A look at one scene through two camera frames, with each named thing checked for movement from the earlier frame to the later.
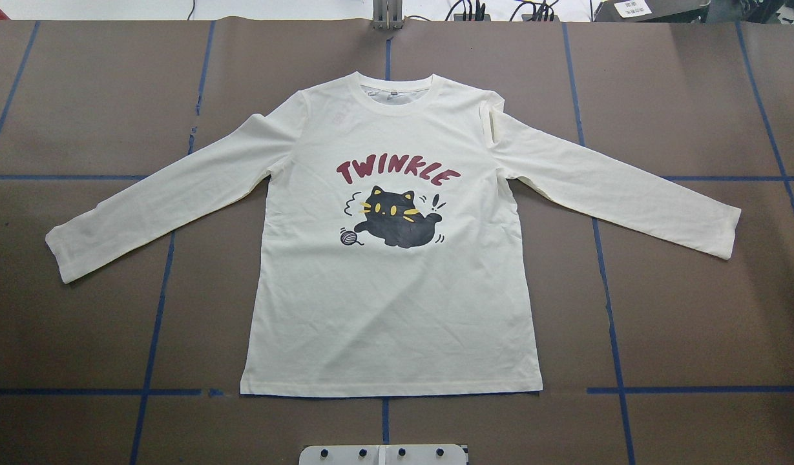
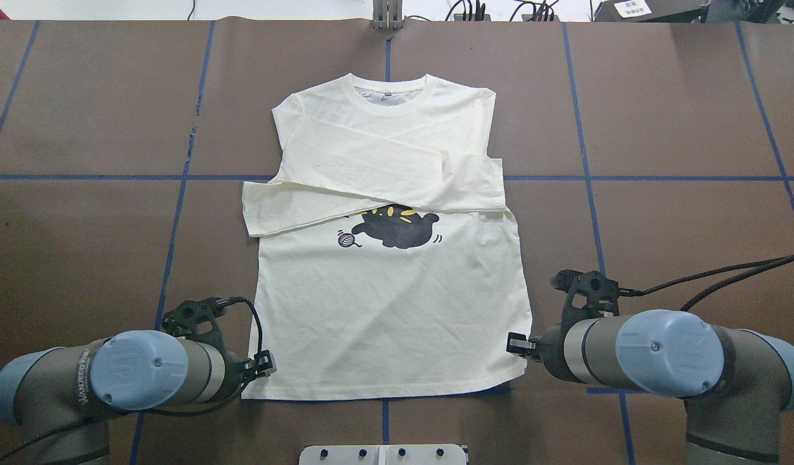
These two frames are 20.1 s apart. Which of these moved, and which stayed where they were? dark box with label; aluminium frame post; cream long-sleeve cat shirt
Moved: cream long-sleeve cat shirt
Stayed: aluminium frame post; dark box with label
